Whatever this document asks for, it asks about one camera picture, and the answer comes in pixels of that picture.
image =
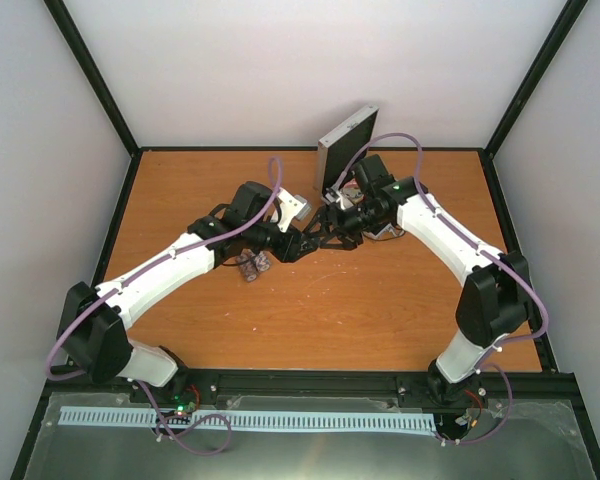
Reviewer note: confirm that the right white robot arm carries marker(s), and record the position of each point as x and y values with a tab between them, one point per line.
496	297

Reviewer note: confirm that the black front rail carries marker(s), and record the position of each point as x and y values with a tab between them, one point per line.
212	384

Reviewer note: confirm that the aluminium poker case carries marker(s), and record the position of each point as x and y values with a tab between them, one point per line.
341	158

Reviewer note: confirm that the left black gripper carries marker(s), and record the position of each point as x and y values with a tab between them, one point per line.
289	251

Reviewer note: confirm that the red playing card deck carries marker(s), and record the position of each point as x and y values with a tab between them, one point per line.
351	191

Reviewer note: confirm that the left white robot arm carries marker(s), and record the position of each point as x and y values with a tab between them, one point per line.
95	320

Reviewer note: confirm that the light blue cable duct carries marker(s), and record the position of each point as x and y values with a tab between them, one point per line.
253	421

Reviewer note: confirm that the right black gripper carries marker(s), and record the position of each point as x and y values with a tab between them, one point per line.
348	241

